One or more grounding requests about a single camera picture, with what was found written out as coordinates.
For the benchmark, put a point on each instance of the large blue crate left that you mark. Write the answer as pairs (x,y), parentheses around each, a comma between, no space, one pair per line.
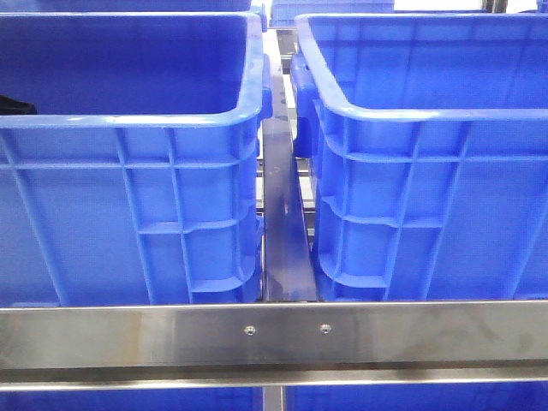
(134,181)

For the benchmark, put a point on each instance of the steel centre divider bar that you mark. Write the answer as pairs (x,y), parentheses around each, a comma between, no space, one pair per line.
(288,267)

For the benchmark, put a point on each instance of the right rail screw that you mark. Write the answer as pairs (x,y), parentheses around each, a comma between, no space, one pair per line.
(325,329)

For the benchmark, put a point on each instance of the blue crate back left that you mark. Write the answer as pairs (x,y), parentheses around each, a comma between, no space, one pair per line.
(148,5)

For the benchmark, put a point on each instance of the rail screw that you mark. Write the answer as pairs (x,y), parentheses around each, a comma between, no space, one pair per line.
(325,329)
(249,330)

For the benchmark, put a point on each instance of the large blue crate right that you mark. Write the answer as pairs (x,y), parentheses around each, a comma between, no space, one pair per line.
(427,134)

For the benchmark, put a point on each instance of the blue crate lower left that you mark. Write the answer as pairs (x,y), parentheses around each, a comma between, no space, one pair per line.
(175,399)

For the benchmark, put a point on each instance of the large blue crate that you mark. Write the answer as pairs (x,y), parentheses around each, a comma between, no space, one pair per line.
(427,134)
(134,181)

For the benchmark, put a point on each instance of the left rail screw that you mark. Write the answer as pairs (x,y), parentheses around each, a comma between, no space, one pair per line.
(249,330)

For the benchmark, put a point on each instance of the steel front shelf rail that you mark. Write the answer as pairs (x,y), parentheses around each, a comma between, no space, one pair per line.
(114,348)

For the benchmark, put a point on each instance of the blue crate lower right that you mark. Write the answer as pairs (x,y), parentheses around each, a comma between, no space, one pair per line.
(466,396)

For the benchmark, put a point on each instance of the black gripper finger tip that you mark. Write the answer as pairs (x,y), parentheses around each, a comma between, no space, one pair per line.
(13,107)

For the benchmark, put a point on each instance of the blue crate back middle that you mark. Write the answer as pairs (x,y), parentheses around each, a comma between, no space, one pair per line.
(283,12)

